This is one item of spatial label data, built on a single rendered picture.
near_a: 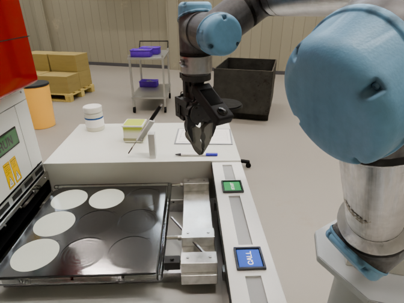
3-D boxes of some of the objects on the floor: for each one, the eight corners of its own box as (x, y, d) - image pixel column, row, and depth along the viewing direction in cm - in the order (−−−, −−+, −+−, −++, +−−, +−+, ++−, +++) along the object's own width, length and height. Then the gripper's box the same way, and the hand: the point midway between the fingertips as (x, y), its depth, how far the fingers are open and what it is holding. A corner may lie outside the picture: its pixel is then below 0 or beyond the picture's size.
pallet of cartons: (67, 104, 477) (58, 60, 447) (9, 98, 507) (-3, 56, 477) (97, 91, 549) (91, 52, 519) (46, 86, 579) (38, 50, 550)
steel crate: (272, 102, 486) (277, 58, 456) (272, 123, 397) (278, 71, 367) (222, 99, 502) (224, 57, 472) (211, 119, 413) (212, 68, 383)
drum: (21, 128, 381) (9, 85, 356) (42, 119, 412) (32, 79, 387) (44, 131, 372) (33, 87, 348) (64, 122, 403) (55, 80, 379)
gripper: (200, 68, 77) (201, 142, 87) (169, 72, 73) (174, 149, 83) (220, 73, 71) (219, 153, 80) (187, 79, 66) (190, 162, 76)
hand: (201, 151), depth 79 cm, fingers closed
